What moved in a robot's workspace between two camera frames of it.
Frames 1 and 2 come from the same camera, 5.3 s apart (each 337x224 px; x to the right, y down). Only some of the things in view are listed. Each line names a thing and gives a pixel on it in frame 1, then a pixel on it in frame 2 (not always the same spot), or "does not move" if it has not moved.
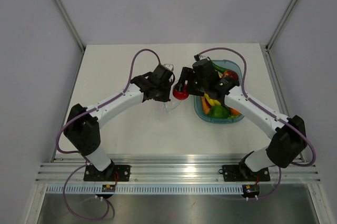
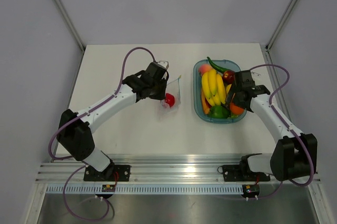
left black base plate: (114, 173) does not move
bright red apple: (179, 92) → (170, 99)
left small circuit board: (108, 187) does not move
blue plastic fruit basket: (225, 65) does not move
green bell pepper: (219, 112) does not move
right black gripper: (187, 74) → (234, 89)
